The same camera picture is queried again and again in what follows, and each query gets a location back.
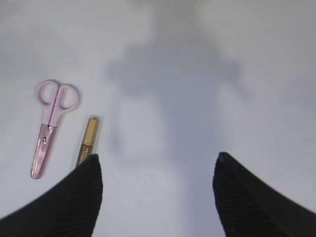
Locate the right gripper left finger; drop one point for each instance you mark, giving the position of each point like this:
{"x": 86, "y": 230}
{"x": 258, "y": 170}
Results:
{"x": 69, "y": 209}

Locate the gold marker pen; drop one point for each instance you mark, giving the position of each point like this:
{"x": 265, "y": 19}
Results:
{"x": 89, "y": 139}

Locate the pink scissors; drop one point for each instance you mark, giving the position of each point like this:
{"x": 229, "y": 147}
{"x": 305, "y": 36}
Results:
{"x": 51, "y": 116}

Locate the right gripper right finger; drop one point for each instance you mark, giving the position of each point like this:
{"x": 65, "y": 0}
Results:
{"x": 248, "y": 207}

